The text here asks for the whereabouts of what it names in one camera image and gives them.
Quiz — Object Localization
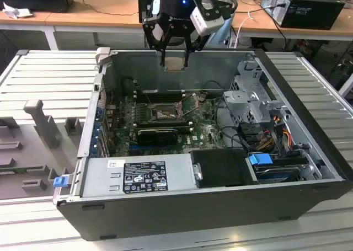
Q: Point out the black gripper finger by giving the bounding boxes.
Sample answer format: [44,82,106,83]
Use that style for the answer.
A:
[183,24,207,69]
[142,15,173,67]

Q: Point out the square CPU chip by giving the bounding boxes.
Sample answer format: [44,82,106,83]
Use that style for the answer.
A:
[164,56,186,72]

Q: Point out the metal CPU socket cover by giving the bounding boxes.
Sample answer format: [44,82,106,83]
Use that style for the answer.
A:
[178,93,200,118]

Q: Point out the CPU socket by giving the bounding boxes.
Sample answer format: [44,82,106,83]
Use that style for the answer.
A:
[150,103,183,122]

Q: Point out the blue expansion slot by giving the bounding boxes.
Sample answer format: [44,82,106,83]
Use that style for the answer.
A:
[128,143,155,150]

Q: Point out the small black upright box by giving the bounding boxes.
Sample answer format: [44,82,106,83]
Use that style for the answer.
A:
[137,0,161,23]

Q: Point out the wooden desk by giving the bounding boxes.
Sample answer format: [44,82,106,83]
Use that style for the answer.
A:
[231,0,353,53]
[0,0,148,52]

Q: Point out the silver metal drive cage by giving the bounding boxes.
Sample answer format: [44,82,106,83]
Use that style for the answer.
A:
[222,58,293,141]

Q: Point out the green motherboard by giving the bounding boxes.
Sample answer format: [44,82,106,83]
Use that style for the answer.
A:
[110,92,229,158]

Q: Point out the black RAM stick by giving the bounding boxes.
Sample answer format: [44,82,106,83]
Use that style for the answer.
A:
[135,124,193,132]

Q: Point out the black computer tower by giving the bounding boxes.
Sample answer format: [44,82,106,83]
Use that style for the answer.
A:
[260,0,345,31]

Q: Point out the black plastic shroud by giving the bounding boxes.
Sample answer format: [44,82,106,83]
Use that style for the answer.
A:
[190,148,261,188]

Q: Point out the crumpled white paper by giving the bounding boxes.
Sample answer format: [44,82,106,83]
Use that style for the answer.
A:
[2,1,34,19]

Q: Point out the blue disk carrier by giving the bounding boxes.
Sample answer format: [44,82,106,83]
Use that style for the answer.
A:
[248,153,274,174]

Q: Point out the grey power supply unit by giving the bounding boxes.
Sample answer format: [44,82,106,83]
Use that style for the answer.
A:
[79,153,198,199]

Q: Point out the grey parts rack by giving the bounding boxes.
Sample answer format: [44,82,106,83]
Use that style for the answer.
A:
[0,99,86,199]

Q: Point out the hard disk drive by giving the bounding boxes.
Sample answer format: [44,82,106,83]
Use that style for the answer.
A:
[255,165,301,184]

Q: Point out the black open PC case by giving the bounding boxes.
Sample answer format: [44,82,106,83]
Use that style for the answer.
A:
[52,48,353,242]

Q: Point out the green RAM stick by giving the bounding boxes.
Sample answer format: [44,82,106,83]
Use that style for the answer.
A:
[0,167,46,175]

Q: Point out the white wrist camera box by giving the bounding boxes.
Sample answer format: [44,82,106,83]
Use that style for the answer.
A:
[190,0,226,37]

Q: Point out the thin black looped cable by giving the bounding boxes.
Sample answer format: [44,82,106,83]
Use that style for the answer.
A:
[204,81,231,97]

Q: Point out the white cable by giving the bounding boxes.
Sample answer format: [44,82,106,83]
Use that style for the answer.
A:
[228,10,254,47]

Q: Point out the pale grey case handle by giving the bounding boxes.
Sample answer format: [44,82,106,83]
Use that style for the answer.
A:
[95,47,113,67]

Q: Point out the black power cable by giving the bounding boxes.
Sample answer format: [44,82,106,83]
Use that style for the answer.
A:
[263,4,288,51]

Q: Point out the black plastic bay bracket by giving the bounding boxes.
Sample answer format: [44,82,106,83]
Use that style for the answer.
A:
[237,122,267,149]

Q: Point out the yellow orange wire bundle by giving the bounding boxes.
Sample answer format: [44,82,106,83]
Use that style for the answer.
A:
[255,115,293,152]

